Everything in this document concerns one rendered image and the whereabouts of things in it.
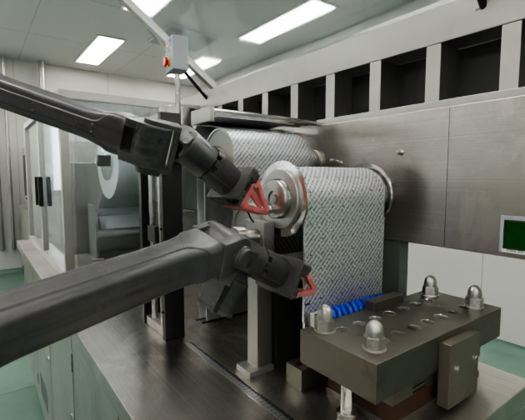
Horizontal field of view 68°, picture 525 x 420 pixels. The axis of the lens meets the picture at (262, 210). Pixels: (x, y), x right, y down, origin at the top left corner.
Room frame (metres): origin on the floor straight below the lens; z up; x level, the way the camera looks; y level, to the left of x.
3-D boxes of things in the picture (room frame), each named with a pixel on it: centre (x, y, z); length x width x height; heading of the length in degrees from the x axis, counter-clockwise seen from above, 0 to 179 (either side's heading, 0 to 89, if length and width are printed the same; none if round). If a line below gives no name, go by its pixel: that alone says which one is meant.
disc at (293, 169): (0.76, -0.04, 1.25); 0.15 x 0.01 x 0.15; 36
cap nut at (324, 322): (0.65, -0.11, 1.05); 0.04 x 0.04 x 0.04
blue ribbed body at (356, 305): (0.76, -0.18, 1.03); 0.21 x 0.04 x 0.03; 126
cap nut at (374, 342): (0.58, -0.17, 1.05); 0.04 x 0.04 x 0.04
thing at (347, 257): (0.78, -0.17, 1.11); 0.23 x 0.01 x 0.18; 126
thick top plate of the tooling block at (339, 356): (0.71, -0.27, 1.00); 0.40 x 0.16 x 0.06; 126
